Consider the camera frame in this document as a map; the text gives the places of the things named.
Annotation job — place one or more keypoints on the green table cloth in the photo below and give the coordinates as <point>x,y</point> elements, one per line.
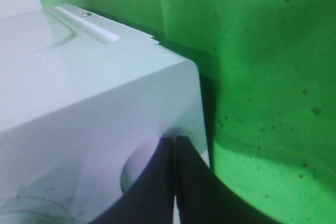
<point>267,70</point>

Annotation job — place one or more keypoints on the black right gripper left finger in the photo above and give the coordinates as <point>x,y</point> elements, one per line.
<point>151,198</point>

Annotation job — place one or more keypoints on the white round door button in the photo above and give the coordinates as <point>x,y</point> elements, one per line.
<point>140,157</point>

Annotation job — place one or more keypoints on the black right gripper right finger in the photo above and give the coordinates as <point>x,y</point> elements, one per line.
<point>202,197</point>

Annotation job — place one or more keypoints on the white microwave oven body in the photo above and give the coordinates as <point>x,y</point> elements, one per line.
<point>79,93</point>

